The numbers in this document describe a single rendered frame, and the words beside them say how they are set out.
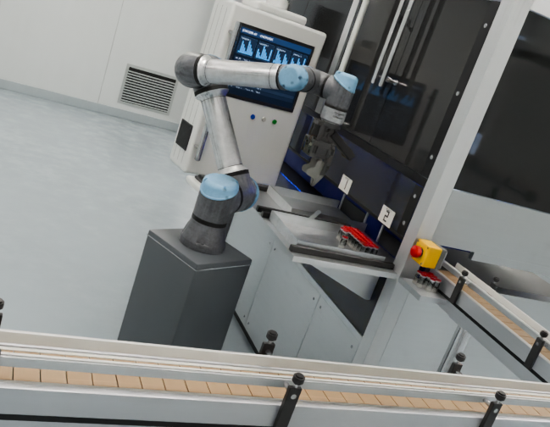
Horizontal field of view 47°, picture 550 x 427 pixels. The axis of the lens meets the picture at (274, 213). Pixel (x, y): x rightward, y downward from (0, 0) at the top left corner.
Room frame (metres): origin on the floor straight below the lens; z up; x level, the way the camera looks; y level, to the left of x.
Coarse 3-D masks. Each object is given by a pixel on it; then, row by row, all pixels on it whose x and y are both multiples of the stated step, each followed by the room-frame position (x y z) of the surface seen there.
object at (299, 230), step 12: (276, 216) 2.12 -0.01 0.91; (288, 216) 2.20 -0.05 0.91; (300, 216) 2.22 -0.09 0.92; (276, 228) 2.09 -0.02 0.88; (288, 228) 2.03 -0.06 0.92; (300, 228) 2.18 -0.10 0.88; (312, 228) 2.24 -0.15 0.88; (324, 228) 2.26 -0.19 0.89; (336, 228) 2.29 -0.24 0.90; (288, 240) 1.99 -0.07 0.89; (300, 240) 2.05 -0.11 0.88; (312, 240) 2.10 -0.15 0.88; (324, 240) 2.14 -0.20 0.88; (336, 240) 2.19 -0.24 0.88; (348, 252) 2.02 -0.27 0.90; (360, 252) 2.04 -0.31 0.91
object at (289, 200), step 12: (276, 192) 2.44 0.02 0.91; (288, 192) 2.56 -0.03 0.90; (300, 192) 2.59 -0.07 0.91; (288, 204) 2.32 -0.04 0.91; (300, 204) 2.51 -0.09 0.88; (312, 204) 2.58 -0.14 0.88; (324, 204) 2.64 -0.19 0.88; (336, 204) 2.67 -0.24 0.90; (324, 216) 2.35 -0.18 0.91; (336, 216) 2.52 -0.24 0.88; (360, 228) 2.43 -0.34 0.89
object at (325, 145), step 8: (320, 120) 1.96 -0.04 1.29; (312, 128) 1.98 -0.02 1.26; (320, 128) 1.96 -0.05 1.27; (328, 128) 2.00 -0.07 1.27; (336, 128) 1.96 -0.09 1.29; (312, 136) 1.96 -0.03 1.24; (320, 136) 1.96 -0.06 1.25; (328, 136) 1.97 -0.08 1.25; (304, 144) 1.99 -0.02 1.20; (312, 144) 1.94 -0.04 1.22; (320, 144) 1.95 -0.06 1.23; (328, 144) 1.96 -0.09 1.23; (312, 152) 1.94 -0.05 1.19; (320, 152) 1.96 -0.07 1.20; (328, 152) 1.96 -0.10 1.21
